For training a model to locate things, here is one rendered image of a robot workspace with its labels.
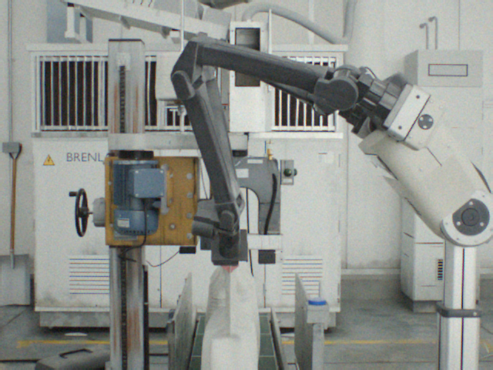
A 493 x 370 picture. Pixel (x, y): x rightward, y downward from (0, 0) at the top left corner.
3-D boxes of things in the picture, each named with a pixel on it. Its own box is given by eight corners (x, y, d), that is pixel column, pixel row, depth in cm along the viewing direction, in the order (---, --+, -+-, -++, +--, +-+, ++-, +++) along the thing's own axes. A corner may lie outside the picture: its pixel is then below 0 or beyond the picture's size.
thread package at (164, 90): (204, 102, 243) (204, 48, 242) (152, 102, 243) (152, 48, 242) (206, 104, 260) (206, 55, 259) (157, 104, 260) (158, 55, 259)
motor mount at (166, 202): (169, 215, 245) (169, 165, 244) (149, 215, 245) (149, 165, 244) (176, 207, 273) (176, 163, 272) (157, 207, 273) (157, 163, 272)
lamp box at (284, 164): (293, 185, 265) (293, 159, 265) (281, 185, 265) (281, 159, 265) (292, 184, 273) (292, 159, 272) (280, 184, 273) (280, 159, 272)
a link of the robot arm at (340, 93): (172, 35, 173) (187, 22, 181) (166, 88, 180) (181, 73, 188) (361, 83, 166) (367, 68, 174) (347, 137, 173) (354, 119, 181)
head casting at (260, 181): (280, 234, 266) (281, 150, 265) (211, 234, 266) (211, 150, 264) (276, 225, 296) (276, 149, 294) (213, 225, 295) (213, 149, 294)
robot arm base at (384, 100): (407, 87, 176) (381, 131, 176) (377, 69, 176) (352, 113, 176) (414, 84, 167) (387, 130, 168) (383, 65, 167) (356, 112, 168)
